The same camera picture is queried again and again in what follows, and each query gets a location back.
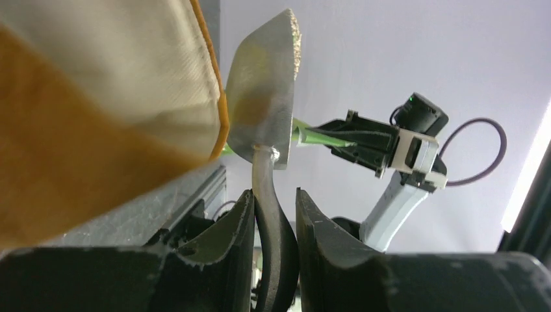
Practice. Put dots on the green litter bag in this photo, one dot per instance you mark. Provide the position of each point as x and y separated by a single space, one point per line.
302 134

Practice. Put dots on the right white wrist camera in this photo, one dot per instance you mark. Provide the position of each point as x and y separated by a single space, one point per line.
416 153

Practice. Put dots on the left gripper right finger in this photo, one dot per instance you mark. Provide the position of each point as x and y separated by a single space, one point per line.
340 273

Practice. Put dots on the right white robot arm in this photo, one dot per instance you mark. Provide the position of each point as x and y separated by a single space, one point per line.
404 191

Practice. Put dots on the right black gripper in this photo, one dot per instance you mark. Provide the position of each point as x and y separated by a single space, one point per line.
374 141

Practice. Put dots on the metal scoop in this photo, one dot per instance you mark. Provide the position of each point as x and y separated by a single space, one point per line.
260 95

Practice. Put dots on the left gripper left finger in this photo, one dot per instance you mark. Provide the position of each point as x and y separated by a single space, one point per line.
211 272

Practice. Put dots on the litter pellets pile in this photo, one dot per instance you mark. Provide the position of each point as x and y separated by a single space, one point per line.
296 34

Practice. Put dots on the orange paper grocery bag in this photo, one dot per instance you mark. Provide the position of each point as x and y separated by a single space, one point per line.
101 102

